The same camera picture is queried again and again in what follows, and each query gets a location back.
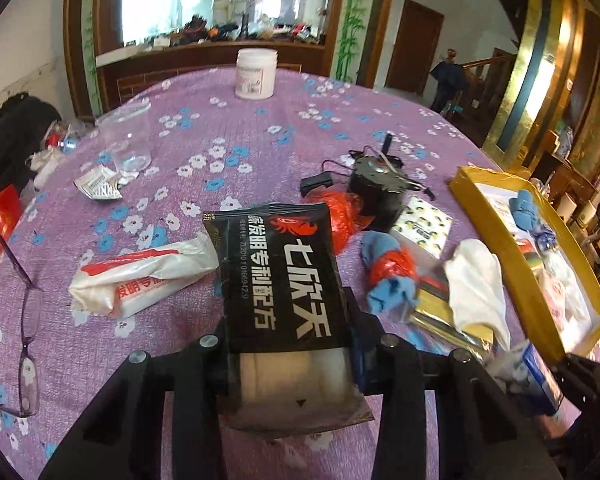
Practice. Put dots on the black bag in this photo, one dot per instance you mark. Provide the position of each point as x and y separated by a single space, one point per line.
10 135

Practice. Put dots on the black packet with white pads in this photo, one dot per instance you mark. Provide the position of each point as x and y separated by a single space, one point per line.
285 280

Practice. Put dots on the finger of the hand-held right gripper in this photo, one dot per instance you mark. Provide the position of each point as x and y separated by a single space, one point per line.
582 377

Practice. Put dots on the white tissue pack red print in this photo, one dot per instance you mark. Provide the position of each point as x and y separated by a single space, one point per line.
140 280

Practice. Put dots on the blue cloth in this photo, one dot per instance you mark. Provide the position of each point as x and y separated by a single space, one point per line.
380 300

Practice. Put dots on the black electric motor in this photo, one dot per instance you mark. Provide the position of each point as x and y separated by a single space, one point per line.
377 185

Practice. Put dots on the white plastic jar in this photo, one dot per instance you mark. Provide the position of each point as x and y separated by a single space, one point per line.
256 75

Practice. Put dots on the dark jacket on post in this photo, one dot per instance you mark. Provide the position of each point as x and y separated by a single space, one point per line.
449 77

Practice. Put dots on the wooden sideboard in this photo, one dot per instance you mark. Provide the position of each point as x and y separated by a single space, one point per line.
180 65

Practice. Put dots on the clear plastic cup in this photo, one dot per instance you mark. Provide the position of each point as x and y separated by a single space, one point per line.
125 140

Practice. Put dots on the wooden side cabinet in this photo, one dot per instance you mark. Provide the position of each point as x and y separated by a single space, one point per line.
565 175

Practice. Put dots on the brown wooden door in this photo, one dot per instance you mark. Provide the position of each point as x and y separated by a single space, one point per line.
414 45

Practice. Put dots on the yellow cardboard box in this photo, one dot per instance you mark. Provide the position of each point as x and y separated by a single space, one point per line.
472 190

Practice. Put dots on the silver foil blister pack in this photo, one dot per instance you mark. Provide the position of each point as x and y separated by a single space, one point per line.
100 185

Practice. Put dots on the white cloth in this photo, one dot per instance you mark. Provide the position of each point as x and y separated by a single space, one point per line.
475 285

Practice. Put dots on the black power adapter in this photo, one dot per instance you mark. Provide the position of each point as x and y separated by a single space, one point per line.
320 185

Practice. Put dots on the wooden stair railing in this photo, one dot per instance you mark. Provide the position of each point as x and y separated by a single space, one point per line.
487 90

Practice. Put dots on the blue patterned tissue pack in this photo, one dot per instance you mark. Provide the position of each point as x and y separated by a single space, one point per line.
530 375

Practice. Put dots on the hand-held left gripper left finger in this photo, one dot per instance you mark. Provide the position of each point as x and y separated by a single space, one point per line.
220 360

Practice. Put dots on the white plastic bag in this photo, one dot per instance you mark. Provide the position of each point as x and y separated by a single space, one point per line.
45 165

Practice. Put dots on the lemon print tissue pack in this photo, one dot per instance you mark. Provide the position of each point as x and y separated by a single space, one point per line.
422 225

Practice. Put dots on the purple frame eyeglasses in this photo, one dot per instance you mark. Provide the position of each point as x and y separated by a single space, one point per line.
30 360

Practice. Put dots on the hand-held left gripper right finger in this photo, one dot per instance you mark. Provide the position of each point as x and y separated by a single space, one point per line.
357 365

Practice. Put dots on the pink tissue pack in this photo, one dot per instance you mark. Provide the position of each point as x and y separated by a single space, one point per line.
565 295

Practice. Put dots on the gold framed panel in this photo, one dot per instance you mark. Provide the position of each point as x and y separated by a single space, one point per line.
540 60

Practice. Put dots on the green yellow sponge pack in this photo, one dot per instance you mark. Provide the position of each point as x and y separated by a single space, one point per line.
440 310

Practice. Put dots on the small red plastic bag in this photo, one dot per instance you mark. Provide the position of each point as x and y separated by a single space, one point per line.
392 265

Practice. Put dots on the large red plastic bag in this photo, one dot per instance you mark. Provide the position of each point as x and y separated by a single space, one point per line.
342 215

